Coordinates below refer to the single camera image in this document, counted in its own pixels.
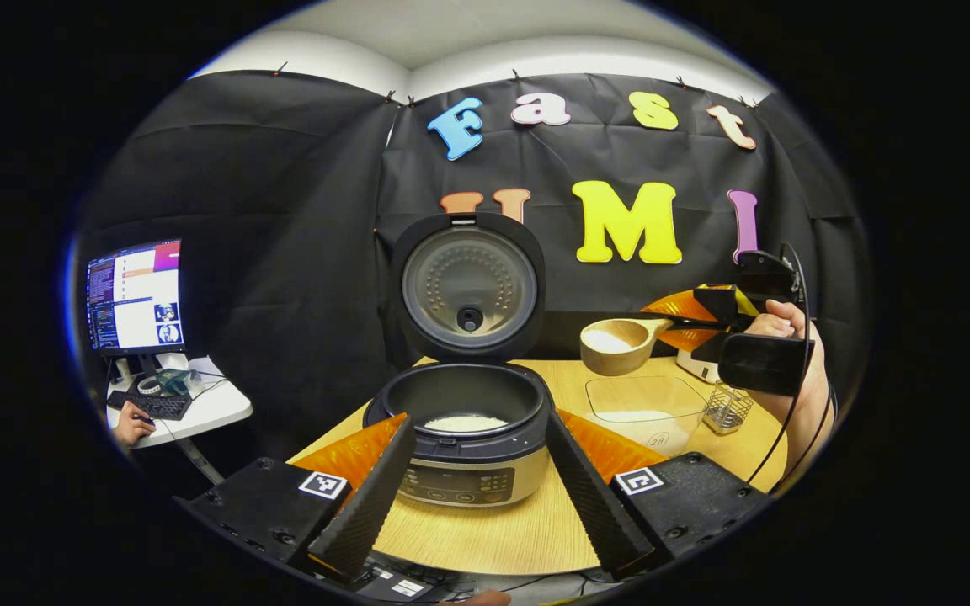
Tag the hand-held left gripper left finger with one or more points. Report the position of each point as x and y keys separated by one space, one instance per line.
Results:
x=367 y=497

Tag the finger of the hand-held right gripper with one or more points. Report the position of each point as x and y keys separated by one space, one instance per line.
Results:
x=679 y=305
x=694 y=339

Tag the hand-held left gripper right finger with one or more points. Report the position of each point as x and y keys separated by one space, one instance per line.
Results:
x=590 y=497

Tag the wooden spoon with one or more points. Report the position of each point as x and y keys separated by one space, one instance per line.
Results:
x=645 y=349

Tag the white rice portion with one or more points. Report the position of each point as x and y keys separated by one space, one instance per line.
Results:
x=610 y=341

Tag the white rice heap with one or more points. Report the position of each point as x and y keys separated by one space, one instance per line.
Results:
x=466 y=422

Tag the silver black rice cooker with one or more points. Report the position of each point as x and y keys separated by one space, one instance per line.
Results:
x=468 y=379

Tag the white toaster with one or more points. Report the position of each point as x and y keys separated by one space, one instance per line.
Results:
x=695 y=369

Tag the clear plastic container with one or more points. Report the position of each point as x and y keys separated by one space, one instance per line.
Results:
x=645 y=396

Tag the white side table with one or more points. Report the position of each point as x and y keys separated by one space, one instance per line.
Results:
x=211 y=404

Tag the black keyboard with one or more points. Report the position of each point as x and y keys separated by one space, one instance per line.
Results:
x=152 y=405

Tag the white tape roll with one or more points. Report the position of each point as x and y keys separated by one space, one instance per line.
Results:
x=148 y=386

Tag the black backdrop cloth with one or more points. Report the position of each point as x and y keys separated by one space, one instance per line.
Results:
x=283 y=219

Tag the computer monitor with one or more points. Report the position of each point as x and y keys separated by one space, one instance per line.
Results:
x=135 y=295

